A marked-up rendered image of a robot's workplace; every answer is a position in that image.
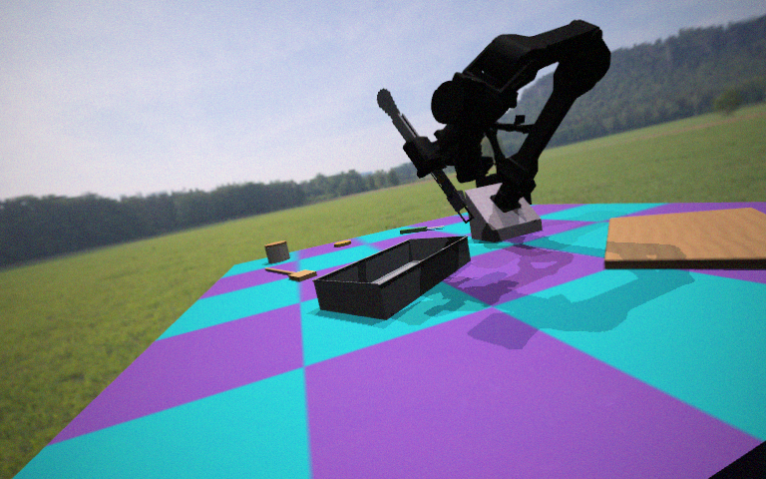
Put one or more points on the wooden board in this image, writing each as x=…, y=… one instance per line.
x=733, y=238

